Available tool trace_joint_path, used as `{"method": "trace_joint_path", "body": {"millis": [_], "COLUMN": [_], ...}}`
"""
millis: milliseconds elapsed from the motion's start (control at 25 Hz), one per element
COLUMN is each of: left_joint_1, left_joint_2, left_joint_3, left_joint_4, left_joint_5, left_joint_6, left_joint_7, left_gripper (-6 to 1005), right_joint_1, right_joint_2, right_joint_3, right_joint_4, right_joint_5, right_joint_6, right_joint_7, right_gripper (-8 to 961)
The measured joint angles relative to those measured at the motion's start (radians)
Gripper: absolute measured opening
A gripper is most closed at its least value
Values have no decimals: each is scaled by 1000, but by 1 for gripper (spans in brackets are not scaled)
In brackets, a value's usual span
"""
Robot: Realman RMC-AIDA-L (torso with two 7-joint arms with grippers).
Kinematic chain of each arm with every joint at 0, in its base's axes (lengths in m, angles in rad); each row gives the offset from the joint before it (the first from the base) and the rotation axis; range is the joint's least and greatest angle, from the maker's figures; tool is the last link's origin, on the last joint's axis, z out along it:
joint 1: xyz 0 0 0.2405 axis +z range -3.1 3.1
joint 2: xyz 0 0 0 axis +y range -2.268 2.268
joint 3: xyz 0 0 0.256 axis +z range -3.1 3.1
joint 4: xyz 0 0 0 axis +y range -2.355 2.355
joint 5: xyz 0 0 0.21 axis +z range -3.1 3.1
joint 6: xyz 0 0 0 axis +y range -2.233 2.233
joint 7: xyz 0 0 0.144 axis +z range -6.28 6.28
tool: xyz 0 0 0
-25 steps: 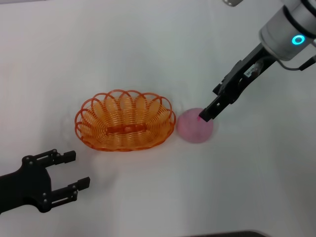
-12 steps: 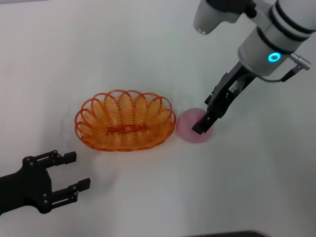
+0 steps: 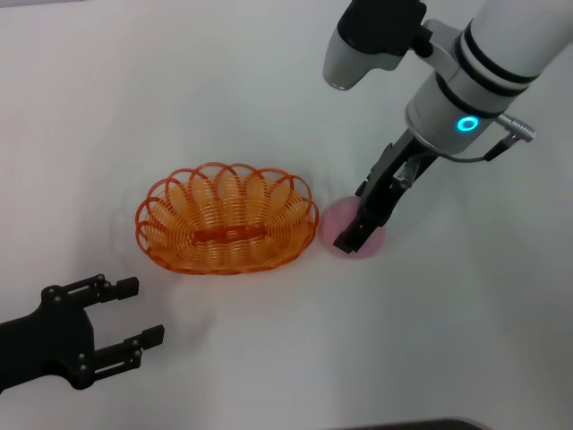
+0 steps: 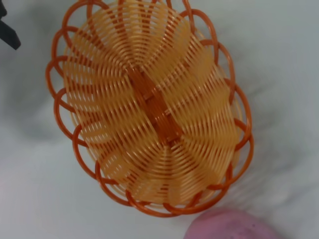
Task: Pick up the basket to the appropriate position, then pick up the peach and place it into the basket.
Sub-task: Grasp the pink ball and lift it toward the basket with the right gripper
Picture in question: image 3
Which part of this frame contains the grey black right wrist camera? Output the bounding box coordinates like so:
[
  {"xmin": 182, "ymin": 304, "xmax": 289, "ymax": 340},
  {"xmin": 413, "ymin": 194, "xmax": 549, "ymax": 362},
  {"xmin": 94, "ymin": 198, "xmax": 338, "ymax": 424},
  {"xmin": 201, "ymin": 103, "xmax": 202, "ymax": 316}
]
[{"xmin": 322, "ymin": 0, "xmax": 435, "ymax": 92}]

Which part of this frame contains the dark rounded robot base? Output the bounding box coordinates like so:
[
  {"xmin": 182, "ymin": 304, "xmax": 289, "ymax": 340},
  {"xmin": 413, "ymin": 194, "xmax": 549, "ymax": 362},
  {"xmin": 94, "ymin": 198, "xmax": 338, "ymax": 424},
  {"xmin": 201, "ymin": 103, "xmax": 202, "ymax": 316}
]
[{"xmin": 344, "ymin": 418, "xmax": 487, "ymax": 430}]

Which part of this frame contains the orange woven plastic basket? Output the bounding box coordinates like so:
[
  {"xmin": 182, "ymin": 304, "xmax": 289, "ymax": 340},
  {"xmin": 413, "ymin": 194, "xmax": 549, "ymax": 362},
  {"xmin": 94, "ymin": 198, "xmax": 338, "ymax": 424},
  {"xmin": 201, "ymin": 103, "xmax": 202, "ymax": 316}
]
[{"xmin": 133, "ymin": 160, "xmax": 321, "ymax": 275}]

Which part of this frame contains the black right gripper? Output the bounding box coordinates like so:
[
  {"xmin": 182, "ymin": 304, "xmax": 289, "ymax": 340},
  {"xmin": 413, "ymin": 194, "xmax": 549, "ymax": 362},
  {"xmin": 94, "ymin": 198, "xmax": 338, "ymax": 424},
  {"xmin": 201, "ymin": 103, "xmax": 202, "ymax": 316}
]
[{"xmin": 332, "ymin": 129, "xmax": 443, "ymax": 257}]

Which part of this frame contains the right gripper connector cable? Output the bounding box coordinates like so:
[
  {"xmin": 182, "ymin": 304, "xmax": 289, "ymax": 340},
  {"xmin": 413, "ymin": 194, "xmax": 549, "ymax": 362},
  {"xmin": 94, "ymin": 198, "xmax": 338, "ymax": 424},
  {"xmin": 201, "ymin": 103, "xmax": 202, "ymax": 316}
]
[{"xmin": 440, "ymin": 133, "xmax": 511, "ymax": 163}]

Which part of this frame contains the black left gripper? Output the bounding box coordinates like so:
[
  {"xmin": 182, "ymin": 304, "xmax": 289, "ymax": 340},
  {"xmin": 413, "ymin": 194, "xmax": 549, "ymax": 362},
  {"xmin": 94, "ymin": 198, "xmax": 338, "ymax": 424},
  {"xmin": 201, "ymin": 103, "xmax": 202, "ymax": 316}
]
[{"xmin": 0, "ymin": 273, "xmax": 166, "ymax": 393}]

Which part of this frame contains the silver right gripper cable connector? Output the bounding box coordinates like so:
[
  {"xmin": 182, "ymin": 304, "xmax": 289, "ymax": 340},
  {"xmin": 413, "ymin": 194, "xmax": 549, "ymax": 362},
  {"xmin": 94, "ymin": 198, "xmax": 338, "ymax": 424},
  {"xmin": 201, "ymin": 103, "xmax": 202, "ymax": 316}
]
[{"xmin": 497, "ymin": 112, "xmax": 537, "ymax": 141}]

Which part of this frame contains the pink peach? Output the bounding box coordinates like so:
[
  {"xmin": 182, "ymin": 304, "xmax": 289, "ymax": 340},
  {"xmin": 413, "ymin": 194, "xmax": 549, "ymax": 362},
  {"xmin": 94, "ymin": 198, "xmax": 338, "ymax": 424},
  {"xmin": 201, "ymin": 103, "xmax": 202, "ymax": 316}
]
[{"xmin": 320, "ymin": 195, "xmax": 387, "ymax": 261}]

